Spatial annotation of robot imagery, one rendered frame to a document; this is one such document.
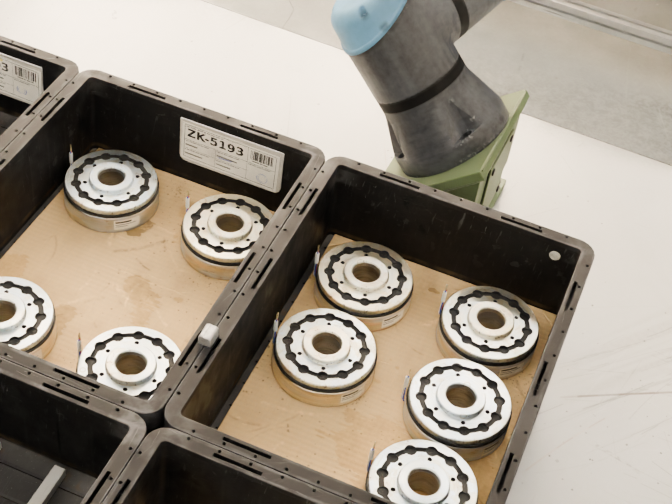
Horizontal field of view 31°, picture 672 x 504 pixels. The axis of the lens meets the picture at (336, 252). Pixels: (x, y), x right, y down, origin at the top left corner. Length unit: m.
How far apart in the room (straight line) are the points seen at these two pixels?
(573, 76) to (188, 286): 1.96
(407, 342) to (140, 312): 0.28
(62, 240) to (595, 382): 0.63
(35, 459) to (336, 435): 0.28
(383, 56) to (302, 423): 0.47
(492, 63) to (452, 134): 1.64
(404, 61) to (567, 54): 1.78
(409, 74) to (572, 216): 0.34
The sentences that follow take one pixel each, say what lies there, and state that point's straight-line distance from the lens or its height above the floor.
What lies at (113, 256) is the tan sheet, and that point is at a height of 0.83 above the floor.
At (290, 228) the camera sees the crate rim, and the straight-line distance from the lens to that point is 1.23.
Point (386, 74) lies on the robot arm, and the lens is 1.46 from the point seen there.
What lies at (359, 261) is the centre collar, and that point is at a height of 0.87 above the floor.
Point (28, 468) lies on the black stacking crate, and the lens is 1.17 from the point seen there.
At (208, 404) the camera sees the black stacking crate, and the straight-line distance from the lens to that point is 1.15.
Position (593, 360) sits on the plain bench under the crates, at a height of 0.70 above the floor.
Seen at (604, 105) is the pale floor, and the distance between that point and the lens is 3.07.
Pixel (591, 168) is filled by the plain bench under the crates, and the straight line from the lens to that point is 1.75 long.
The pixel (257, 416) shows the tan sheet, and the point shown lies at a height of 0.83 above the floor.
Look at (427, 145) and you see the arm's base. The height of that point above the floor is 0.85.
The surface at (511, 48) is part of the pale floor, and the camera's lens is 3.18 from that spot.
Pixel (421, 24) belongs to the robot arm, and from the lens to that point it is 1.45.
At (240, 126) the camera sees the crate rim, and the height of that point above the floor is 0.93.
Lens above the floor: 1.79
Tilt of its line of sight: 45 degrees down
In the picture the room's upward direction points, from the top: 9 degrees clockwise
